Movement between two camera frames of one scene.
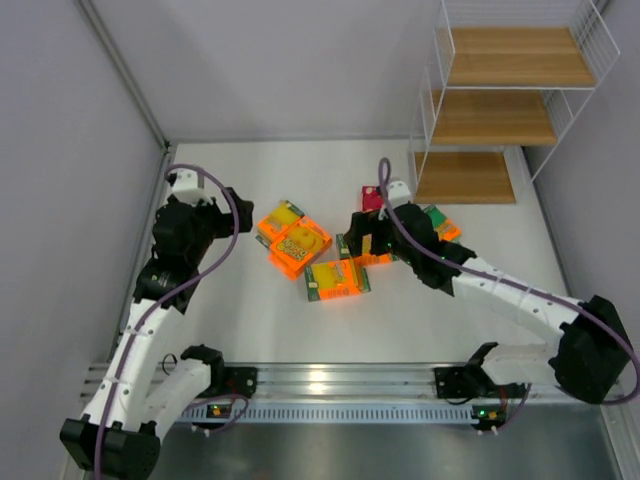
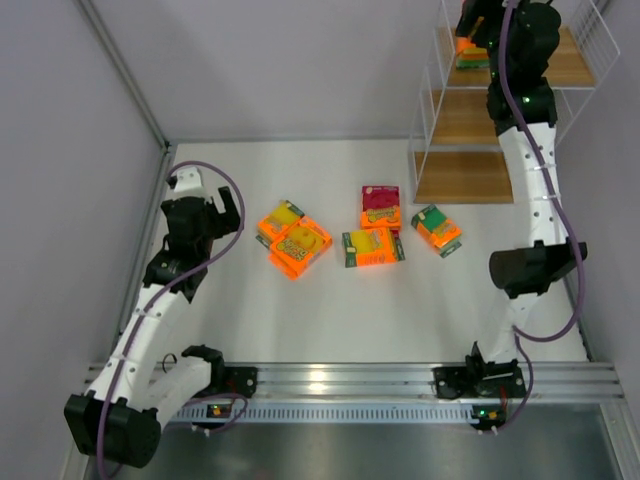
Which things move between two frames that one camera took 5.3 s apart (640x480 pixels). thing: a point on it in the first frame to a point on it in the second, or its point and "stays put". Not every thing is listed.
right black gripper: (360, 235) to (470, 25)
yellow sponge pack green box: (335, 279) to (468, 56)
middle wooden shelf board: (491, 117) stays put
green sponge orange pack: (447, 229) stays put
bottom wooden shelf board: (462, 178) stays put
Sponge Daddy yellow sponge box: (277, 222) stays put
